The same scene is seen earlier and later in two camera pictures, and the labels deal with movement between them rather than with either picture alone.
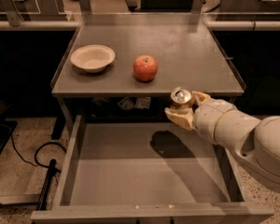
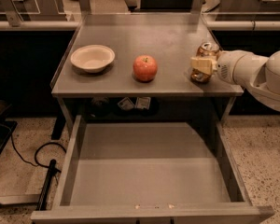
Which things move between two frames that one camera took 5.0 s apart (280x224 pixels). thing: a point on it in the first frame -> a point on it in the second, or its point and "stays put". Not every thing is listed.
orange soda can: (181, 98) -> (207, 49)
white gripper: (207, 118) -> (226, 65)
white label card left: (126, 104) stays put
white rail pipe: (235, 25) stays put
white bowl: (92, 58) stays put
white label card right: (143, 103) stays put
